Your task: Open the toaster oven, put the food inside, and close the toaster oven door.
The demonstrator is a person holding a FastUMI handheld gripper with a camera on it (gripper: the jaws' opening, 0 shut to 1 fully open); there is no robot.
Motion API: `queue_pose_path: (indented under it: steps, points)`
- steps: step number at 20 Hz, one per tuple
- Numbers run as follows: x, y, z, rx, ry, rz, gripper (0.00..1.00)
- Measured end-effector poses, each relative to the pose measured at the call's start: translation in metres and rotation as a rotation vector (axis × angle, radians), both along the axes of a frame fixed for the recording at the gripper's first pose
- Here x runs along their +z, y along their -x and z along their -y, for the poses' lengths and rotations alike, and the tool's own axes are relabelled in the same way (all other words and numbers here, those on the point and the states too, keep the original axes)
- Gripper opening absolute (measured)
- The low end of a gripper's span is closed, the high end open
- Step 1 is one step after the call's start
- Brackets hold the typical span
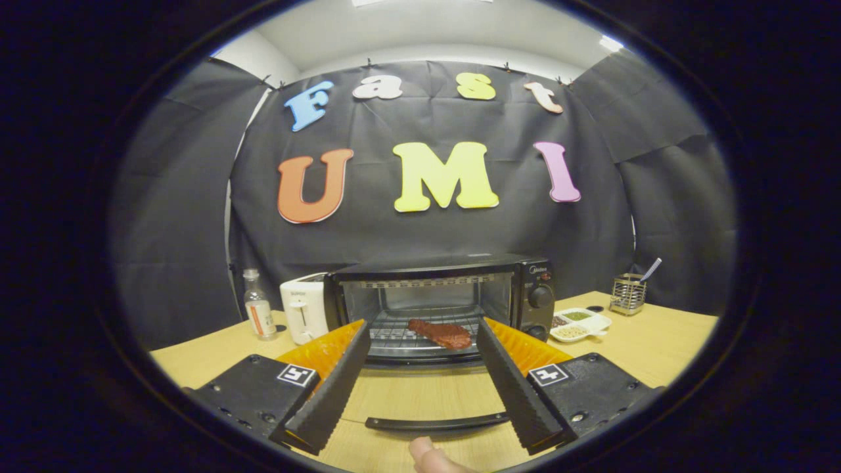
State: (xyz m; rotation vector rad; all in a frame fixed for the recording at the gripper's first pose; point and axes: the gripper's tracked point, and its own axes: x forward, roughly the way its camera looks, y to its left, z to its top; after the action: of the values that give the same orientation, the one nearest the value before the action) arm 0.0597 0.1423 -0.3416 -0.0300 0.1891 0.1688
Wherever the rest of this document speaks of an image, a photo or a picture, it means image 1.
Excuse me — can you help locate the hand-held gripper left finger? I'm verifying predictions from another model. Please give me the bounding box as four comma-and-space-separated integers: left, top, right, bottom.
186, 320, 373, 456

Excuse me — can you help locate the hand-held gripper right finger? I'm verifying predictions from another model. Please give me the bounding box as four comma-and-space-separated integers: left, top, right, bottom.
474, 318, 664, 456

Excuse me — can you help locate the red raw steak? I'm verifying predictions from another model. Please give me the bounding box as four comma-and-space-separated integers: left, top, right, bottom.
407, 319, 473, 350

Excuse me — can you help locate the black toaster oven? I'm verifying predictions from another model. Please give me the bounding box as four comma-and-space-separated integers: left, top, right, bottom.
327, 254, 557, 432

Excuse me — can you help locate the white bread toaster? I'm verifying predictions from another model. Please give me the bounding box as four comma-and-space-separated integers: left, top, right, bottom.
280, 272, 340, 346

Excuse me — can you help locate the white divided condiment dish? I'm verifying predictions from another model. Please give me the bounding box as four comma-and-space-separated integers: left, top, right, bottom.
549, 307, 613, 344

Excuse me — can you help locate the small clear bottle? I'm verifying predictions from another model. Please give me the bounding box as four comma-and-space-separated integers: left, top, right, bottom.
242, 268, 279, 342

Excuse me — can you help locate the metal wire utensil holder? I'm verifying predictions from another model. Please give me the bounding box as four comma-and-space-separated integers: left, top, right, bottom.
609, 273, 648, 317

